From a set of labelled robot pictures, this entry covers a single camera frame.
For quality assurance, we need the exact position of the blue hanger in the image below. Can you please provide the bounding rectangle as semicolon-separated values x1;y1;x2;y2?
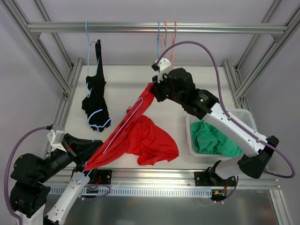
77;97;144;186
156;21;161;58
85;21;96;98

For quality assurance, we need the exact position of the black tank top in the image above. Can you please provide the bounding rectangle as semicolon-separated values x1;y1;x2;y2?
82;40;111;132

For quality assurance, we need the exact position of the pink hanger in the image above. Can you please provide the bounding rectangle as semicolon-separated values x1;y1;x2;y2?
171;21;177;66
160;21;167;53

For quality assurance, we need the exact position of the red tank top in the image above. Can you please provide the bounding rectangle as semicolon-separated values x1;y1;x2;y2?
84;83;179;171

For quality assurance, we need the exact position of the green tank top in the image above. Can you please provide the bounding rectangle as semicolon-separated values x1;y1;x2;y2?
190;120;243;158

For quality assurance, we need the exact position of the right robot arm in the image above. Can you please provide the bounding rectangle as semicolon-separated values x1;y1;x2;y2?
151;66;279;186

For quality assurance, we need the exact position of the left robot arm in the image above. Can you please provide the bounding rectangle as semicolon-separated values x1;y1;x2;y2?
4;134;103;225

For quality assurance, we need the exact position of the white plastic basket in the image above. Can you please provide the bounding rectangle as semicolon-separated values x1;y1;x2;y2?
185;108;255;161

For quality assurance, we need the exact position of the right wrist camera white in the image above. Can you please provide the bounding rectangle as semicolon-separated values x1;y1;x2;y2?
151;58;172;83

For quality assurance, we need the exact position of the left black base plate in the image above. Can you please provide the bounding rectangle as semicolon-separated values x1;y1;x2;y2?
88;169;113;185

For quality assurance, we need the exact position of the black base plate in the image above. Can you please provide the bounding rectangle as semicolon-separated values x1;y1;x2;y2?
194;171;236;187
88;169;113;185

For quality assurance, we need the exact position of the white slotted cable duct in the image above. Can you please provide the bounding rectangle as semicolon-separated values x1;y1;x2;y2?
46;186;213;198

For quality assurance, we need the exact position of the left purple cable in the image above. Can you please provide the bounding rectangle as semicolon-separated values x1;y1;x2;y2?
3;126;112;221

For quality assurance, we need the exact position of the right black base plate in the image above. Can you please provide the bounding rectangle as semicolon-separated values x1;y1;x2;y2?
194;171;236;187

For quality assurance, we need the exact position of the aluminium hanging rail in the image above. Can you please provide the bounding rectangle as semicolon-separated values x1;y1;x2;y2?
27;22;288;35

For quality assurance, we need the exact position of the front aluminium rail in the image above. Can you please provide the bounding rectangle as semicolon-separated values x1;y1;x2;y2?
44;166;281;190

